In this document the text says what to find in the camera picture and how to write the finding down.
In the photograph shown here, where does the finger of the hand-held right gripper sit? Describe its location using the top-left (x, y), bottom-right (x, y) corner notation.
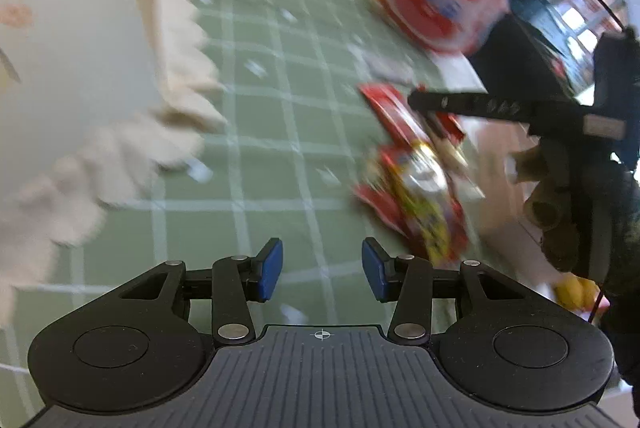
top-left (407, 89), bottom-right (538, 129)

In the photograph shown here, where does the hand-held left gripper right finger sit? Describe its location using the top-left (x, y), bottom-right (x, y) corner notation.
top-left (362, 237), bottom-right (533, 345)

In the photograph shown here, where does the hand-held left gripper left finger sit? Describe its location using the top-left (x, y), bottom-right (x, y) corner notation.
top-left (112, 238), bottom-right (284, 345)

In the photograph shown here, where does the red gold snack packet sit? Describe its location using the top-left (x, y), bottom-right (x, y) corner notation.
top-left (353, 142), bottom-right (473, 266)

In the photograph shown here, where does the pink cardboard box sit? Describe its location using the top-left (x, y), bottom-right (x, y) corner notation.
top-left (470, 125), bottom-right (546, 269)

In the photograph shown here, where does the person's right hand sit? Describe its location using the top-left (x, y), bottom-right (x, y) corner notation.
top-left (515, 145), bottom-right (601, 274)

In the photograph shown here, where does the black cabinet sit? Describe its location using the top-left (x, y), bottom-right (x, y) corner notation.
top-left (470, 14), bottom-right (596, 109)

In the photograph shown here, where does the green checked tablecloth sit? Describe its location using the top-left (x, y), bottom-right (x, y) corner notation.
top-left (5, 0), bottom-right (481, 376)

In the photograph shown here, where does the yellow object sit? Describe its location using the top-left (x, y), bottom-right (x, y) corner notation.
top-left (552, 272), bottom-right (602, 310)

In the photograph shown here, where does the white zigzag-edged paper bag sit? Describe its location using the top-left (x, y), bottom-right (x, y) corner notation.
top-left (0, 0), bottom-right (228, 329)

